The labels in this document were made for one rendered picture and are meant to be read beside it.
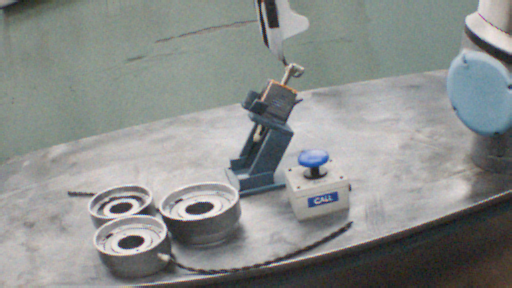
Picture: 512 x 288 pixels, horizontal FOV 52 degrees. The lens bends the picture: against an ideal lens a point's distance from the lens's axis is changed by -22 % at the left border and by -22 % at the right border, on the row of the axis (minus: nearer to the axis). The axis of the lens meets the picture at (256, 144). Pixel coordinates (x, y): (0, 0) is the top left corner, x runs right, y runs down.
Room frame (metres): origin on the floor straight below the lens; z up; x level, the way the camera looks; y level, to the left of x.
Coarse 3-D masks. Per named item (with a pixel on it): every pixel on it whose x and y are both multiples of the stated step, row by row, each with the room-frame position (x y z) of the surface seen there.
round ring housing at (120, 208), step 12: (108, 192) 0.83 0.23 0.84; (120, 192) 0.83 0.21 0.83; (132, 192) 0.83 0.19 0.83; (144, 192) 0.82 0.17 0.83; (96, 204) 0.81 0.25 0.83; (108, 204) 0.80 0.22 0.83; (120, 204) 0.80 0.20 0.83; (132, 204) 0.79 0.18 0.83; (96, 216) 0.74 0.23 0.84; (120, 216) 0.73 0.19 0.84; (96, 228) 0.75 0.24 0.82
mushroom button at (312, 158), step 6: (306, 150) 0.78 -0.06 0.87; (312, 150) 0.77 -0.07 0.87; (318, 150) 0.77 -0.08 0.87; (324, 150) 0.77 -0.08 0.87; (300, 156) 0.76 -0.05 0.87; (306, 156) 0.76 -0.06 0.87; (312, 156) 0.75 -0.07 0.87; (318, 156) 0.75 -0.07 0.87; (324, 156) 0.75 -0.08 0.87; (300, 162) 0.76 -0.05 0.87; (306, 162) 0.75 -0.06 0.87; (312, 162) 0.75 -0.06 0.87; (318, 162) 0.75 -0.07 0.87; (324, 162) 0.75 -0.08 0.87; (312, 168) 0.76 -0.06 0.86; (318, 168) 0.76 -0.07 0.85
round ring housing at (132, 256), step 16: (112, 224) 0.72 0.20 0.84; (128, 224) 0.73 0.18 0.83; (144, 224) 0.73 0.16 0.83; (160, 224) 0.70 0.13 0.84; (96, 240) 0.68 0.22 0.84; (128, 240) 0.70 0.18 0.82; (144, 240) 0.69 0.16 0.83; (160, 240) 0.66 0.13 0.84; (112, 256) 0.63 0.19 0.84; (128, 256) 0.63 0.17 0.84; (144, 256) 0.63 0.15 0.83; (160, 256) 0.65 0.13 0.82; (112, 272) 0.65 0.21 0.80; (128, 272) 0.64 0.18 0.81; (144, 272) 0.64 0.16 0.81
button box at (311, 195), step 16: (288, 176) 0.77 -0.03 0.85; (304, 176) 0.76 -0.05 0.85; (320, 176) 0.75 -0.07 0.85; (336, 176) 0.75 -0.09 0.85; (288, 192) 0.78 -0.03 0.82; (304, 192) 0.73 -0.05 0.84; (320, 192) 0.73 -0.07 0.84; (336, 192) 0.73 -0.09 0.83; (304, 208) 0.73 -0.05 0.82; (320, 208) 0.73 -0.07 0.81; (336, 208) 0.73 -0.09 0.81
